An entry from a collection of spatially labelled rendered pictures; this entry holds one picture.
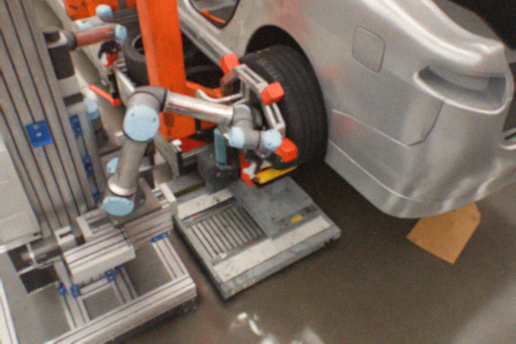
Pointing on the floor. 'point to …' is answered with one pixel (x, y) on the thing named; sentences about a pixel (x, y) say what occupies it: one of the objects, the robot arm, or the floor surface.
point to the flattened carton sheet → (446, 232)
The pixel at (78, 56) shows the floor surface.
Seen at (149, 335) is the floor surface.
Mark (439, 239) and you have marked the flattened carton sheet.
